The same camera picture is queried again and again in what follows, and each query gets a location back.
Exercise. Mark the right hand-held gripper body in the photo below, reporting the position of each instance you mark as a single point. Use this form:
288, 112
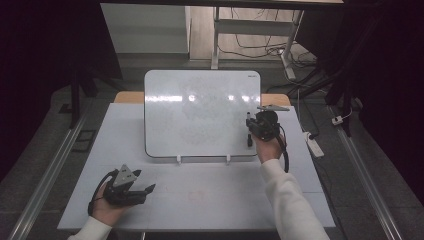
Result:
268, 125

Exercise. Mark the black plug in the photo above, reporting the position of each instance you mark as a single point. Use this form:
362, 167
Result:
313, 135

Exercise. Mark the person's left hand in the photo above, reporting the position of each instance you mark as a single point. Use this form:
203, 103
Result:
105, 211

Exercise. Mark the white desk frame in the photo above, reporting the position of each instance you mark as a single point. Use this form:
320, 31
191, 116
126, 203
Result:
253, 27

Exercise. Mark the white whiteboard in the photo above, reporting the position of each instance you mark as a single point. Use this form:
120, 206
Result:
200, 116

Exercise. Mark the aluminium rail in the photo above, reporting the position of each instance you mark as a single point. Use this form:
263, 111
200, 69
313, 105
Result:
46, 180
366, 180

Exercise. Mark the black floor frame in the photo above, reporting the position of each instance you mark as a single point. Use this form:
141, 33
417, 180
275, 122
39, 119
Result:
84, 140

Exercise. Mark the person's right hand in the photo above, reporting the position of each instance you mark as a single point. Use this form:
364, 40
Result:
268, 150

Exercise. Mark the white cabinet panel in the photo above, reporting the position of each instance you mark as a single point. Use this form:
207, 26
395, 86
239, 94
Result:
146, 28

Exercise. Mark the small white adapter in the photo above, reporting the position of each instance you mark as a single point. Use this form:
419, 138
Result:
337, 120

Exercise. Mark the black and white marker pen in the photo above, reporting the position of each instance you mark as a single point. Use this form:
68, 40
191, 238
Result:
249, 141

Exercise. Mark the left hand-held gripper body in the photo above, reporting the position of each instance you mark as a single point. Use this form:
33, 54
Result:
123, 176

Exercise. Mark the white table cover board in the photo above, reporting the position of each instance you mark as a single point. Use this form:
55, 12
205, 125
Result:
200, 196

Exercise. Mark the black metal stand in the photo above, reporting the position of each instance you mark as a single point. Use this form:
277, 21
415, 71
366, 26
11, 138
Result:
336, 90
75, 100

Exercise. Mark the wooden table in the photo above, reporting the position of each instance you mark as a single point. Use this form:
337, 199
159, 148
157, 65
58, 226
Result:
128, 97

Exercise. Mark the white power strip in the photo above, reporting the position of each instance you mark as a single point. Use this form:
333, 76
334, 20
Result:
315, 146

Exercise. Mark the white whiteboard stand clip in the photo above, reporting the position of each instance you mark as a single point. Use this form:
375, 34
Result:
228, 158
179, 159

